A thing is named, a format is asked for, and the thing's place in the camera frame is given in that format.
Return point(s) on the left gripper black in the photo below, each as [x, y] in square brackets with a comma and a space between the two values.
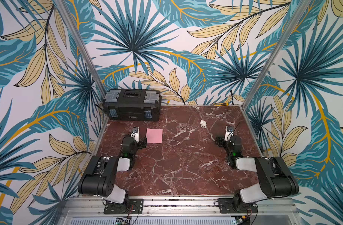
[142, 142]

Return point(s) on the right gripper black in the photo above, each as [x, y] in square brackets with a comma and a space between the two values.
[221, 141]

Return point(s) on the pink square paper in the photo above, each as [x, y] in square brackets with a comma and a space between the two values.
[154, 135]

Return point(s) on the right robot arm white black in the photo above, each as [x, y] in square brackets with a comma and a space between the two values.
[275, 180]

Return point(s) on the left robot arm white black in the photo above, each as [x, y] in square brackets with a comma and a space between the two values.
[99, 178]

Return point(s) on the white pvc elbow fitting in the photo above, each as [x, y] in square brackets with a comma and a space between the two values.
[203, 124]

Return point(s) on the yellow utility knife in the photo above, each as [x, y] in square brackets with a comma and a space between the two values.
[221, 104]

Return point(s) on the black plastic toolbox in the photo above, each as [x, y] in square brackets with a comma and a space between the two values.
[132, 105]

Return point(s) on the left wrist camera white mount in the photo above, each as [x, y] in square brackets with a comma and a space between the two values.
[135, 133]

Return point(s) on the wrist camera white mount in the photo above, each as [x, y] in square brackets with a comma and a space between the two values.
[229, 132]
[135, 133]

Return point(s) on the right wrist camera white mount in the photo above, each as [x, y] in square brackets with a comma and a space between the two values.
[229, 132]

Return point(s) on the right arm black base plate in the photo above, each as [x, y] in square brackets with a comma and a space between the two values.
[232, 206]

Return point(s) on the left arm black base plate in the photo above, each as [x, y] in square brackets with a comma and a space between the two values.
[133, 206]

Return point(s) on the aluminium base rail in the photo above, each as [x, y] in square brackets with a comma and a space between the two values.
[179, 210]

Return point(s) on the right aluminium frame post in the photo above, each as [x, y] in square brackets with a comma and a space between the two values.
[279, 45]

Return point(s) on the aluminium frame post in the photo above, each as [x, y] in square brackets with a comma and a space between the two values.
[68, 19]
[279, 45]

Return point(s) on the left aluminium frame post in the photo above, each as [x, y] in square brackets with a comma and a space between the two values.
[68, 19]

